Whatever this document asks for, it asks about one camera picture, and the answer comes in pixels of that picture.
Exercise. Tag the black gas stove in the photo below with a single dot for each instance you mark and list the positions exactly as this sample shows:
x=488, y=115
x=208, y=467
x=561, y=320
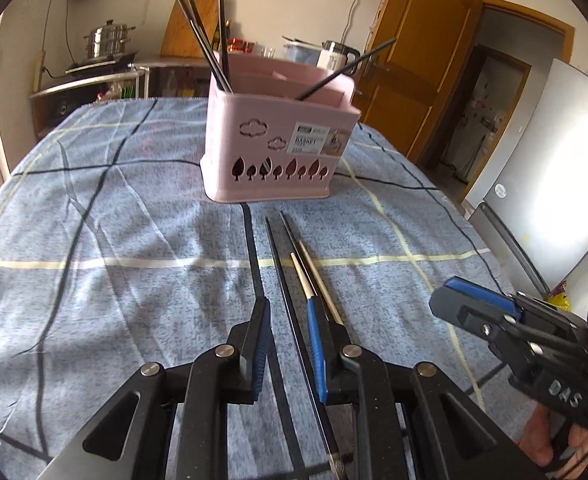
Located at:
x=101, y=64

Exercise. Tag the white electric kettle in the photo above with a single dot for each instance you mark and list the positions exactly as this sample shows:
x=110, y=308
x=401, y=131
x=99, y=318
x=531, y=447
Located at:
x=336, y=57

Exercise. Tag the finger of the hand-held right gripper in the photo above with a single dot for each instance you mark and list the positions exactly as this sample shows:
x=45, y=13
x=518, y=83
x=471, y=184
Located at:
x=474, y=315
x=484, y=297

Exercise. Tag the cream chopstick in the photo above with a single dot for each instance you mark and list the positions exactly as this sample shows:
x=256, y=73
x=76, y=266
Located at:
x=319, y=277
x=301, y=275

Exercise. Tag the wall power strip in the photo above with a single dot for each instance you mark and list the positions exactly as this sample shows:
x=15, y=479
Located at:
x=38, y=70

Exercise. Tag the small drinking glass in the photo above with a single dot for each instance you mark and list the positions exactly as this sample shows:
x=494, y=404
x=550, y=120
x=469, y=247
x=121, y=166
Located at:
x=269, y=52

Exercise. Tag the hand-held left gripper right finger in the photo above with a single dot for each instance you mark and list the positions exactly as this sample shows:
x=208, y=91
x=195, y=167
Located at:
x=318, y=350

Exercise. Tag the steel steamer pot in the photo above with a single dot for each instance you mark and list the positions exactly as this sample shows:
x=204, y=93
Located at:
x=107, y=42

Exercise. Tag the dark glass bottle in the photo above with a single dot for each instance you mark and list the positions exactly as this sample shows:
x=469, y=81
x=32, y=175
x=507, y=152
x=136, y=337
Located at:
x=218, y=40

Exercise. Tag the wooden door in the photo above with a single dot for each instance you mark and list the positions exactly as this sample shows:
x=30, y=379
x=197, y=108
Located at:
x=419, y=35

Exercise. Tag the pink plastic utensil basket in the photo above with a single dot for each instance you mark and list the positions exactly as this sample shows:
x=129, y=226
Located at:
x=254, y=110

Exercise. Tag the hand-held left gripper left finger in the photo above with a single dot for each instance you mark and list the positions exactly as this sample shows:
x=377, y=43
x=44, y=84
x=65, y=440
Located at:
x=260, y=355

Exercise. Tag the yellow plastic bag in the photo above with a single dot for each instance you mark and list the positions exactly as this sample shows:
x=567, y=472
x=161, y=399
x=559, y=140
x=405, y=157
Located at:
x=560, y=297

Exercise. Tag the wooden cutting board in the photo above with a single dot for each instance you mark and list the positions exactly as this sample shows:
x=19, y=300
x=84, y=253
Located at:
x=193, y=25

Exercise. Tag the silver refrigerator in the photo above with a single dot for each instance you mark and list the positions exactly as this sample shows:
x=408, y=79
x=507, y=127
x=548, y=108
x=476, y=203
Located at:
x=554, y=160

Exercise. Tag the clear plastic container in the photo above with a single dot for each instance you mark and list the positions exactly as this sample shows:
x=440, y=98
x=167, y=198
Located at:
x=301, y=52

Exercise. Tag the red lidded jars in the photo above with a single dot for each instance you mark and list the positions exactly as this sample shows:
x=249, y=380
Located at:
x=239, y=46

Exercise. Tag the black chopstick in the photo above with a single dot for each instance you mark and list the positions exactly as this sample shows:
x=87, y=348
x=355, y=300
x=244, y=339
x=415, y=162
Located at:
x=198, y=35
x=222, y=25
x=294, y=237
x=346, y=69
x=339, y=465
x=206, y=30

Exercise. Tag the person's right hand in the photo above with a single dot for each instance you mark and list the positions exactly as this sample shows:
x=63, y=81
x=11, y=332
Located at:
x=534, y=447

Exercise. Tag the blue plaid tablecloth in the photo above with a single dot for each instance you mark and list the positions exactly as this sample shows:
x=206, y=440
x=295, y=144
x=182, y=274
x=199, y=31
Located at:
x=123, y=260

